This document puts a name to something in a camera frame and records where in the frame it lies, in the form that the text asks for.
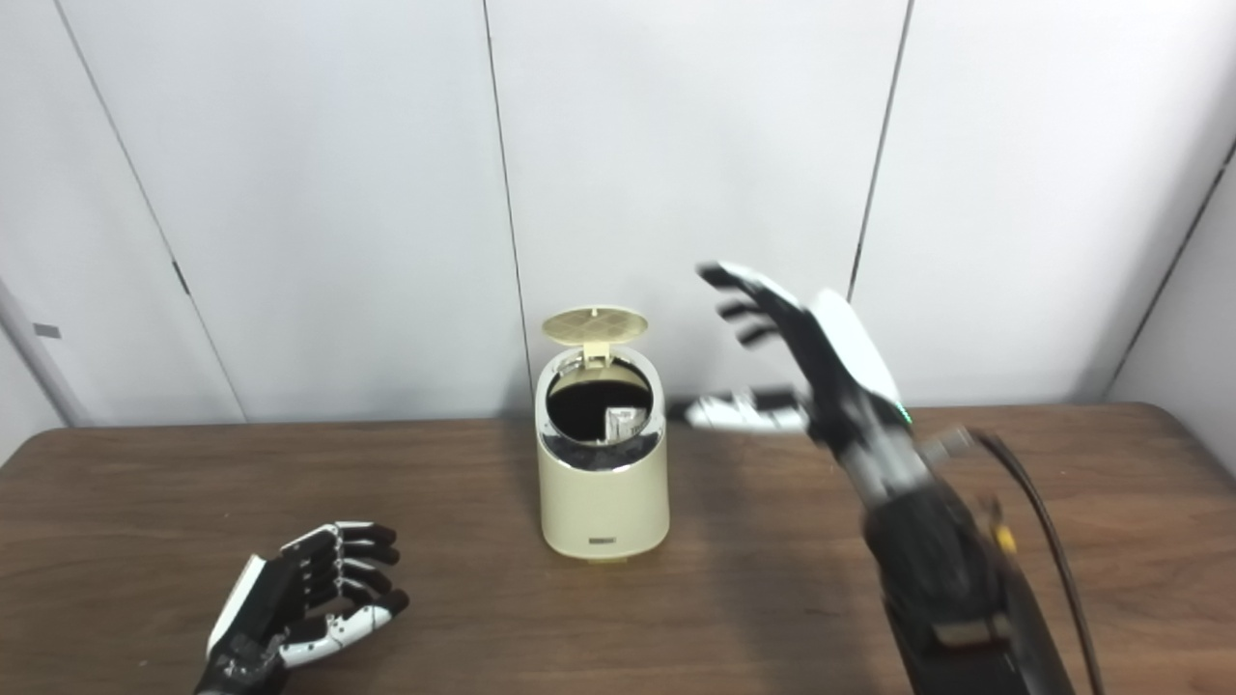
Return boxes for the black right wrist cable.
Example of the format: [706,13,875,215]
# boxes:
[951,430,1107,695]

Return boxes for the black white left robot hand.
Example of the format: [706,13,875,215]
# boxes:
[196,521,410,695]

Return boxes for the round cream bin lid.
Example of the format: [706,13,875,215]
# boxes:
[542,306,650,366]

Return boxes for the cream-colored bin body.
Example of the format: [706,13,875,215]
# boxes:
[534,346,670,563]

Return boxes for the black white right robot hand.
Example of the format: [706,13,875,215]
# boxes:
[666,261,913,459]

